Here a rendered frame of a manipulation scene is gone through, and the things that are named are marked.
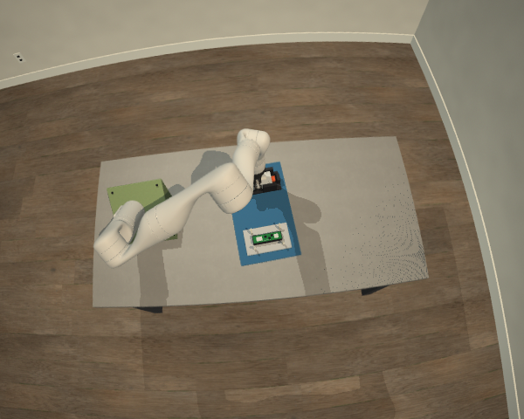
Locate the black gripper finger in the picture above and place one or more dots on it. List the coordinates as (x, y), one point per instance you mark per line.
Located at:
(258, 186)

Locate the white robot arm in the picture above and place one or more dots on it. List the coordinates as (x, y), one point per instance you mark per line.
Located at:
(228, 185)

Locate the blue flat mat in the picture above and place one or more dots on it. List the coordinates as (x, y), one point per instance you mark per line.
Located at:
(262, 221)

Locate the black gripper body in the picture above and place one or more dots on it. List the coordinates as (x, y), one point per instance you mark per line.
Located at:
(256, 177)

